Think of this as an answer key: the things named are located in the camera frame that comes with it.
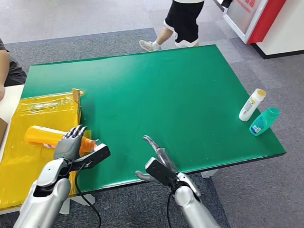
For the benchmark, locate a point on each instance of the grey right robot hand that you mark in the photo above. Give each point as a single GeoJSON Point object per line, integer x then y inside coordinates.
{"type": "Point", "coordinates": [164, 155]}

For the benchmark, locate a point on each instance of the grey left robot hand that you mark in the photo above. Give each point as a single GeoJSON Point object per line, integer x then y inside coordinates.
{"type": "Point", "coordinates": [69, 144]}

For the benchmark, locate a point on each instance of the orange bottle with clear cap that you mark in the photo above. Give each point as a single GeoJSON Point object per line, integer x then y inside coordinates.
{"type": "Point", "coordinates": [42, 137]}

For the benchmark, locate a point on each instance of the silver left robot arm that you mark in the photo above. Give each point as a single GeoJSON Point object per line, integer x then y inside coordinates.
{"type": "Point", "coordinates": [44, 195]}

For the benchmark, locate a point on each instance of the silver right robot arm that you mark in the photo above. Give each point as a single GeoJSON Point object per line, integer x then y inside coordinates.
{"type": "Point", "coordinates": [192, 204]}

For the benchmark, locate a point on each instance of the white bottle with yellow cap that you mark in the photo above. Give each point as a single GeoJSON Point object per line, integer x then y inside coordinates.
{"type": "Point", "coordinates": [250, 105]}

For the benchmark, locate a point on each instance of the teal plastic bottle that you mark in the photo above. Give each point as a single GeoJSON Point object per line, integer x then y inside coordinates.
{"type": "Point", "coordinates": [263, 121]}

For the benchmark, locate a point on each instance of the white table foot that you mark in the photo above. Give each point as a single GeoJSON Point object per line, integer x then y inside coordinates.
{"type": "Point", "coordinates": [209, 174]}
{"type": "Point", "coordinates": [89, 199]}

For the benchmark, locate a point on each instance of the green table mat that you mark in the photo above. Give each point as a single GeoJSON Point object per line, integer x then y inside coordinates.
{"type": "Point", "coordinates": [154, 94]}

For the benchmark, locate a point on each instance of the yellow taped cardboard box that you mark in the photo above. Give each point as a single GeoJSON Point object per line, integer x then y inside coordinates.
{"type": "Point", "coordinates": [23, 170]}

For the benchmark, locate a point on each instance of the brown cardboard piece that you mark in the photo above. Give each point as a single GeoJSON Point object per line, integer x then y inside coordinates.
{"type": "Point", "coordinates": [2, 130]}

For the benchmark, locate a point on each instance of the white side table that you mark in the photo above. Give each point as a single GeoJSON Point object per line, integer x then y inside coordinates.
{"type": "Point", "coordinates": [8, 102]}

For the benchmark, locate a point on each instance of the seated person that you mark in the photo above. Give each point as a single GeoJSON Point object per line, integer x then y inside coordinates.
{"type": "Point", "coordinates": [11, 74]}

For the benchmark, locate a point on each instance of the walking person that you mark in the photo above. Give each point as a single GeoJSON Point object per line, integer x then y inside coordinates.
{"type": "Point", "coordinates": [184, 22]}

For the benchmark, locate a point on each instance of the red and white kiosk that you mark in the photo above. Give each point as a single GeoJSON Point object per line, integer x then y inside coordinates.
{"type": "Point", "coordinates": [268, 22]}

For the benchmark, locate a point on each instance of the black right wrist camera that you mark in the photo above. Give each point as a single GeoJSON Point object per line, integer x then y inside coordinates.
{"type": "Point", "coordinates": [159, 171]}

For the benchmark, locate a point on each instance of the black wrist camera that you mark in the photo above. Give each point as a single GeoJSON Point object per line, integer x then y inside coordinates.
{"type": "Point", "coordinates": [95, 156]}
{"type": "Point", "coordinates": [159, 171]}

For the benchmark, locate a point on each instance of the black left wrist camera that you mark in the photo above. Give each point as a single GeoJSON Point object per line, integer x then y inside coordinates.
{"type": "Point", "coordinates": [95, 156]}

